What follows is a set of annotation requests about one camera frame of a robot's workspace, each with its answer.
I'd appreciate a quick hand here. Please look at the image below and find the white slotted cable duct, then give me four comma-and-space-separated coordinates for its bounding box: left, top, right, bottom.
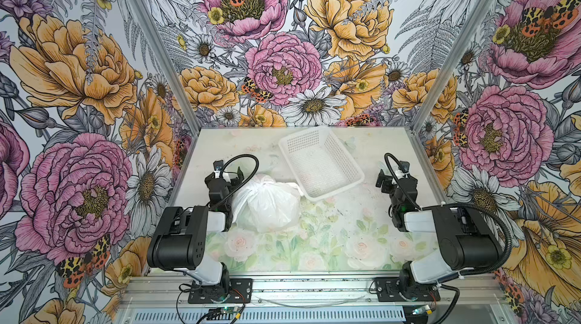
125, 306, 406, 323

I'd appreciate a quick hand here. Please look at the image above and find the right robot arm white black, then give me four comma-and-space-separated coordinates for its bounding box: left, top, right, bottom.
374, 161, 512, 301

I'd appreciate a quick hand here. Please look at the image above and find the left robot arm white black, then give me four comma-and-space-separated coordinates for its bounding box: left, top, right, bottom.
147, 161, 245, 304

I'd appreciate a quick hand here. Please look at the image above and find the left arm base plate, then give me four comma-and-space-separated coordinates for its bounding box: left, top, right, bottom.
188, 279, 254, 304

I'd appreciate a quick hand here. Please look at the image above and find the white perforated plastic basket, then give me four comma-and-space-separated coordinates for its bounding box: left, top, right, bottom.
278, 127, 365, 201

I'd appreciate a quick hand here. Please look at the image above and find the left aluminium corner post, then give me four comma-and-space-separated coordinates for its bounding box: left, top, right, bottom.
127, 0, 201, 137

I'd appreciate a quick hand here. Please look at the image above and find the aluminium corner post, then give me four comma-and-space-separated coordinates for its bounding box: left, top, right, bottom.
410, 0, 496, 133
127, 0, 201, 137

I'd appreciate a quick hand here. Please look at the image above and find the right aluminium corner post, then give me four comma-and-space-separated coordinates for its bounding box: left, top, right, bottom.
410, 0, 496, 133

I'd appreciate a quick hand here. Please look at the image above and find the white plastic bag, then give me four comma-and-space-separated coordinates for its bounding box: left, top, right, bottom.
232, 174, 304, 233

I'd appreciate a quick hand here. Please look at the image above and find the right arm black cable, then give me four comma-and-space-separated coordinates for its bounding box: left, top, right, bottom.
383, 152, 513, 277

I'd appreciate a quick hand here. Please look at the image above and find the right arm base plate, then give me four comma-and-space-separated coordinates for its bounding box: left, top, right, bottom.
369, 277, 440, 302

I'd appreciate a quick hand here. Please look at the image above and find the aluminium front rail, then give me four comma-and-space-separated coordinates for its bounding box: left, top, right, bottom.
120, 271, 506, 309

